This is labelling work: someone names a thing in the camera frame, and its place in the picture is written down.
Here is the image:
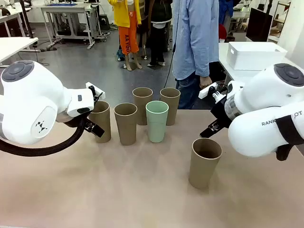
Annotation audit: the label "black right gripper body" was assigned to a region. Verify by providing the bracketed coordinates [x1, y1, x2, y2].
[210, 94, 235, 130]

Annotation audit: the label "brown paper cup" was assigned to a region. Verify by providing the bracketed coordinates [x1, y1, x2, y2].
[160, 87, 181, 126]
[88, 101, 112, 143]
[132, 87, 153, 126]
[189, 138, 223, 190]
[114, 103, 138, 146]

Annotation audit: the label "mint green cup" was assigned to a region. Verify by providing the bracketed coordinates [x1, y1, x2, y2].
[145, 100, 170, 143]

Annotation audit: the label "white plastic basket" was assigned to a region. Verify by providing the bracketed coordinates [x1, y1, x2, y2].
[226, 41, 288, 71]

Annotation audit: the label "person's left hand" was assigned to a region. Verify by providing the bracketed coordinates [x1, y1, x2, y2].
[199, 75, 213, 89]

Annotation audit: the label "dark blue jeans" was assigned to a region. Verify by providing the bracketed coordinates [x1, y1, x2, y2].
[176, 76, 214, 110]

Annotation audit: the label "mannequin legs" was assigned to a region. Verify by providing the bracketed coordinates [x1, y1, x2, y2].
[123, 51, 143, 71]

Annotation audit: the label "red round object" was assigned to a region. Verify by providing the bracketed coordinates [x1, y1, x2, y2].
[218, 23, 228, 40]

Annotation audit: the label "person in blue shirt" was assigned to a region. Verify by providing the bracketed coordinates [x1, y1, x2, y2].
[172, 0, 219, 81]

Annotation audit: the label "black monitor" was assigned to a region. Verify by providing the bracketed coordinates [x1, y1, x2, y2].
[246, 7, 273, 43]

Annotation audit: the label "orange printed shorts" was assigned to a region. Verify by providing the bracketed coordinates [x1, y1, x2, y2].
[118, 10, 140, 56]

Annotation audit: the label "blue jacket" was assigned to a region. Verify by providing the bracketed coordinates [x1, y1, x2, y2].
[218, 0, 235, 24]

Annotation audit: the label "dark equipment under workbench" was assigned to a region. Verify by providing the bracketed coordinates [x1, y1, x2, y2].
[56, 13, 87, 36]

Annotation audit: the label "wooden shelf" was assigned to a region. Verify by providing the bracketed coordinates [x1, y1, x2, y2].
[273, 1, 292, 36]

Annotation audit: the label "black computer case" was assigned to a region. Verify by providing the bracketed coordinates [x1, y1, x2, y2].
[98, 14, 111, 30]

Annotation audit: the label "figure in black clothes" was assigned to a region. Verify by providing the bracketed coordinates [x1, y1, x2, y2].
[142, 0, 173, 67]

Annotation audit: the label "white desk with legs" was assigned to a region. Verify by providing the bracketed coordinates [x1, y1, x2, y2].
[0, 37, 39, 63]

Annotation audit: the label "yellow jacket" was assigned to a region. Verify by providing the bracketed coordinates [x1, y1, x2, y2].
[107, 0, 143, 28]

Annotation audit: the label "grey metal workbench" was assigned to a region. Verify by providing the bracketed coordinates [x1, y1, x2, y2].
[40, 2, 100, 50]

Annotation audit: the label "black stand pole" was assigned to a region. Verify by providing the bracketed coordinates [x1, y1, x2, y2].
[20, 0, 41, 52]

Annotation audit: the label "white desk with dark underside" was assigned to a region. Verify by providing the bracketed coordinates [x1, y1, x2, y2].
[0, 0, 33, 38]

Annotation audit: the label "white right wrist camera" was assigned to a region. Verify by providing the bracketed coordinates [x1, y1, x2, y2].
[199, 82, 226, 103]

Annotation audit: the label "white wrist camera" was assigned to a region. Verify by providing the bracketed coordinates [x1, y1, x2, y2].
[199, 82, 226, 103]
[85, 82, 105, 102]

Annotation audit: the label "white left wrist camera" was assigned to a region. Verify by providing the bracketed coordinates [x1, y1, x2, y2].
[85, 82, 105, 102]

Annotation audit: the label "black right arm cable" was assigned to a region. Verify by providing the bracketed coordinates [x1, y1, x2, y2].
[275, 115, 304, 162]

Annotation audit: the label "black hanging cable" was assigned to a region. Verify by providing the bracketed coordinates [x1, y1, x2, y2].
[163, 0, 179, 88]

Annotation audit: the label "black floor cable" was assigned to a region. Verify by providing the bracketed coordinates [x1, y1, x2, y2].
[35, 49, 50, 67]

